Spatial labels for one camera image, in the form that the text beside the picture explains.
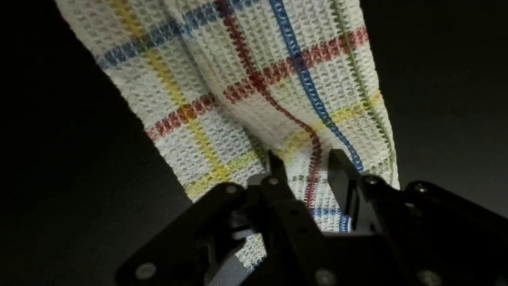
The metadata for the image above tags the checked white tea towel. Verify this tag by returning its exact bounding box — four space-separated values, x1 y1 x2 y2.
54 0 402 272

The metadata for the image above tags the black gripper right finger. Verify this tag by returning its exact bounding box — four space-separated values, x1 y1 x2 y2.
327 150 508 286

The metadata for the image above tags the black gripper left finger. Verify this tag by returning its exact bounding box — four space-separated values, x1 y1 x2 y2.
116 150 324 286

